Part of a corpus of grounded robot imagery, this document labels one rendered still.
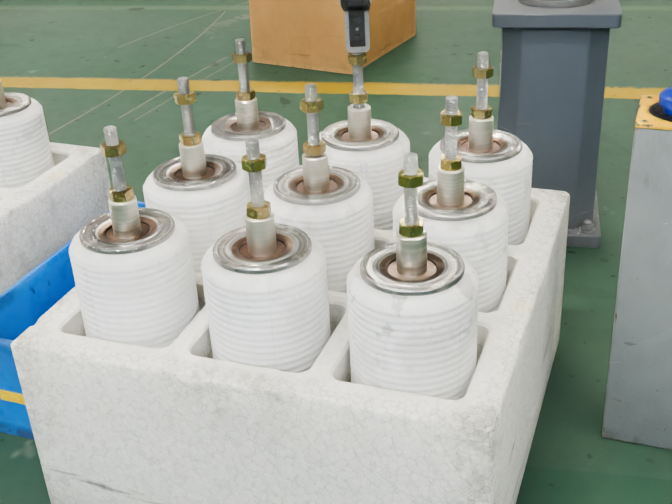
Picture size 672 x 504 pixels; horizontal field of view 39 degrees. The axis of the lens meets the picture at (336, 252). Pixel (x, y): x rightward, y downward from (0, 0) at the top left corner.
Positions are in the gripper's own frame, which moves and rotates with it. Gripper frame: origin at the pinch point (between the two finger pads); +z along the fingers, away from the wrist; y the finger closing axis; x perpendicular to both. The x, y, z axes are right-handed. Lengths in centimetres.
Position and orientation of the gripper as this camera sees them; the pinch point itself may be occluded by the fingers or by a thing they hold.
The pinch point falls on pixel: (357, 28)
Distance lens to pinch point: 89.2
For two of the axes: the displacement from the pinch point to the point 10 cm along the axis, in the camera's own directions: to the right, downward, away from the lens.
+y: 0.5, -4.8, 8.8
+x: -10.0, 0.3, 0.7
